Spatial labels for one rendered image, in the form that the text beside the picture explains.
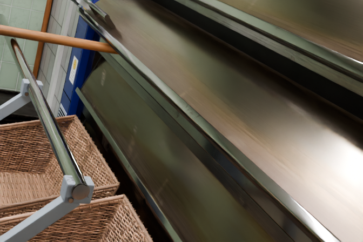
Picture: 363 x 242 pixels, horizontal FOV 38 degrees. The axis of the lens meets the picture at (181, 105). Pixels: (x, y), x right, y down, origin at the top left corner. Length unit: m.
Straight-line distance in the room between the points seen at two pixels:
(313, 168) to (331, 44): 0.20
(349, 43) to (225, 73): 0.37
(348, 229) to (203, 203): 0.52
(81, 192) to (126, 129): 0.80
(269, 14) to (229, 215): 0.43
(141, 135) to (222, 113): 0.53
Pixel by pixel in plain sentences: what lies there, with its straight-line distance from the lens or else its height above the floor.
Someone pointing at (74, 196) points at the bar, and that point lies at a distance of 0.85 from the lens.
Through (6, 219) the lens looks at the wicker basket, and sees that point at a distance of 1.50.
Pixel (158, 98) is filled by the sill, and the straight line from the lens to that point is 1.47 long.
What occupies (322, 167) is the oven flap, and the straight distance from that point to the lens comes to 0.86.
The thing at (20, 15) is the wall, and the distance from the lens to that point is 2.90.
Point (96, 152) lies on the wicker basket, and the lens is 1.79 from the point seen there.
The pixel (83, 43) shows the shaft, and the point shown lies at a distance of 1.69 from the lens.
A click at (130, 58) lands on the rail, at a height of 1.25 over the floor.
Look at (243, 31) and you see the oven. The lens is 1.14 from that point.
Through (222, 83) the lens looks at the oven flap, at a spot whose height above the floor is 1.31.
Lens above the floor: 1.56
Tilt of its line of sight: 16 degrees down
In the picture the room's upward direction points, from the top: 16 degrees clockwise
